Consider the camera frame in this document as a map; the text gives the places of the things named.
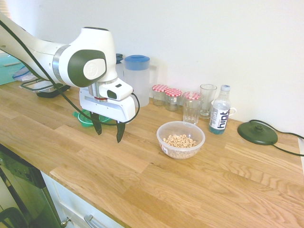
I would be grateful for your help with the red checkered lid jar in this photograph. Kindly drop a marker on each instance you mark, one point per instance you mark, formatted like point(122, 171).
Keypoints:
point(173, 92)
point(192, 95)
point(159, 88)

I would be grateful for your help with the faceted glass tumbler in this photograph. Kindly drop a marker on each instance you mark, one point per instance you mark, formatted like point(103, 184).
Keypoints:
point(191, 114)

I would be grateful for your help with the white mug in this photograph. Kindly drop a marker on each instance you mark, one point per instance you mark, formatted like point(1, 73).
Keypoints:
point(232, 108)

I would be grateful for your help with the teal cutting mat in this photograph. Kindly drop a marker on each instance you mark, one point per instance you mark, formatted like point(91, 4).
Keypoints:
point(7, 71)

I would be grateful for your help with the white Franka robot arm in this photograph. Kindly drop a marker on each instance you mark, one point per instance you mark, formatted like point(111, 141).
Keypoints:
point(95, 47)

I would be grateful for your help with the clear plastic food bowl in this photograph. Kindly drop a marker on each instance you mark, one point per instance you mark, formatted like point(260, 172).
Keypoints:
point(197, 142)

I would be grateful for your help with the tall smooth drinking glass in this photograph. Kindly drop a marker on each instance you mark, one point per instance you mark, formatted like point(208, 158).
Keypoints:
point(207, 95)

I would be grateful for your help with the blue strip zip bag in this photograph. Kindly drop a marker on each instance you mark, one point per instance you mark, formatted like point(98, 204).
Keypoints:
point(23, 73)

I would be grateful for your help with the dark kettle base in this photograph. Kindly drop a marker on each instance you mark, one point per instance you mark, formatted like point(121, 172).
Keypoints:
point(257, 135)

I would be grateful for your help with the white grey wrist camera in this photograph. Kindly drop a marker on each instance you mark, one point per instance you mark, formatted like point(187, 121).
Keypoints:
point(116, 91)

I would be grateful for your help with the hint water bottle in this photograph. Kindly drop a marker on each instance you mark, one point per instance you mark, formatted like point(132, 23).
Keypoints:
point(219, 118)

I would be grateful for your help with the rectangular container with clip lid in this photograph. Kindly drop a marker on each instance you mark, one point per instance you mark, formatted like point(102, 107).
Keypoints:
point(47, 93)

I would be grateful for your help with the silver cabinet knob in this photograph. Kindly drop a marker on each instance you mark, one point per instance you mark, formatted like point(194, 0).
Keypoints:
point(65, 222)

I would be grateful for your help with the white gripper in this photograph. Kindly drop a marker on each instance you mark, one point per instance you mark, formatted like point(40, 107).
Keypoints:
point(107, 108)

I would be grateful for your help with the green round container lid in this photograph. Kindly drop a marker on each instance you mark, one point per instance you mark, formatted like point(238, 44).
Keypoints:
point(85, 122)

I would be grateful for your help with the dark dishwasher front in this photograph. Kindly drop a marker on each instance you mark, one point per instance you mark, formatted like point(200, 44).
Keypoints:
point(23, 190)

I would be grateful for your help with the blue lid plastic pitcher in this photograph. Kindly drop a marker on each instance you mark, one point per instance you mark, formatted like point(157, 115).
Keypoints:
point(136, 83)

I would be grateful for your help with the dark lid plastic pitcher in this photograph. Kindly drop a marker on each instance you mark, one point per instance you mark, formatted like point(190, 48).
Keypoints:
point(119, 58)

